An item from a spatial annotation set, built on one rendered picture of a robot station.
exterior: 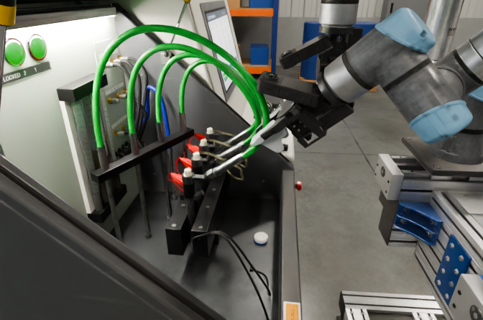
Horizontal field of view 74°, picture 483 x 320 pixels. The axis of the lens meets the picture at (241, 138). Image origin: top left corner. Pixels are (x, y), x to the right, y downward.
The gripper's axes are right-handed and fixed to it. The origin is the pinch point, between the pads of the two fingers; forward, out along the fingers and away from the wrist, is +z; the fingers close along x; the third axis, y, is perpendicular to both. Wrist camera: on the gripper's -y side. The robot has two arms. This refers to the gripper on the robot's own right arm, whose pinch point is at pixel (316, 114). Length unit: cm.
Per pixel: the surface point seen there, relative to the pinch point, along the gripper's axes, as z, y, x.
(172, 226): 23.4, -32.3, -16.1
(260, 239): 36.8, -12.2, -2.7
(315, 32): 31, 42, 461
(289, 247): 26.4, -5.0, -16.1
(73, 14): -22, -54, -4
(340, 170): 121, 50, 190
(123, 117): 9, -56, 14
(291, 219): 26.4, -4.4, -6.3
